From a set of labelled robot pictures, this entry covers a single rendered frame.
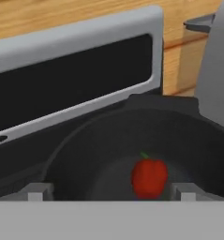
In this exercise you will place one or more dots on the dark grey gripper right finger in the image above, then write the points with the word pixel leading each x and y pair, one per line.
pixel 186 192

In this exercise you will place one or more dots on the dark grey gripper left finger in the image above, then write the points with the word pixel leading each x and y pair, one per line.
pixel 38 191

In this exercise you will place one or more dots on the red bell pepper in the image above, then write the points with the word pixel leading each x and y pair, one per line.
pixel 149 178

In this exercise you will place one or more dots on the dark grey pot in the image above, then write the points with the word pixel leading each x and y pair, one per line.
pixel 122 146

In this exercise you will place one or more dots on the grey oven with black window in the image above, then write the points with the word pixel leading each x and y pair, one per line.
pixel 69 78

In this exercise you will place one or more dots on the grey kettle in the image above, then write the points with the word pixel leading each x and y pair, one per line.
pixel 215 65

